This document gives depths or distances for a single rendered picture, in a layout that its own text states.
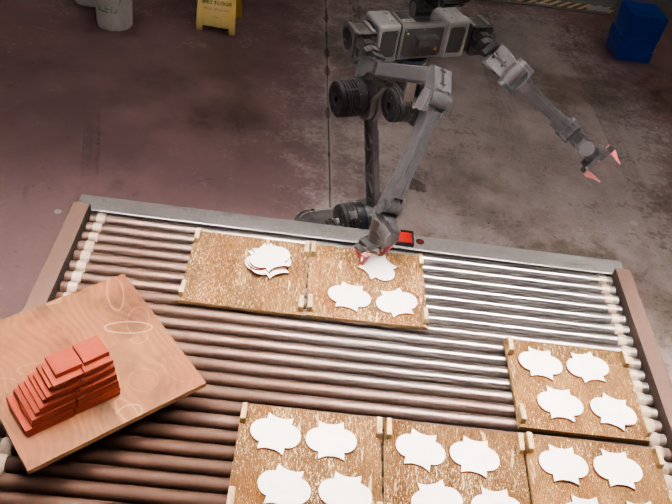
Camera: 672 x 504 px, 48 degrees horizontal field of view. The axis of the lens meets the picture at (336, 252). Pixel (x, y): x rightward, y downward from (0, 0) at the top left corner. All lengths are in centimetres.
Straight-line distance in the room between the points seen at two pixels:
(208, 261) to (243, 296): 20
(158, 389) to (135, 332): 22
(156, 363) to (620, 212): 352
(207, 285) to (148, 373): 48
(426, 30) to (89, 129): 257
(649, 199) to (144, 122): 329
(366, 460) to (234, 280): 78
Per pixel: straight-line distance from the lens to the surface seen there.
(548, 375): 252
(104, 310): 234
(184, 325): 245
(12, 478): 218
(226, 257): 264
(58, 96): 524
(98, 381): 205
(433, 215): 448
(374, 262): 268
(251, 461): 213
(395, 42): 295
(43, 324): 233
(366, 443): 220
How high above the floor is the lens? 276
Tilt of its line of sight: 42 degrees down
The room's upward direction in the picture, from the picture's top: 10 degrees clockwise
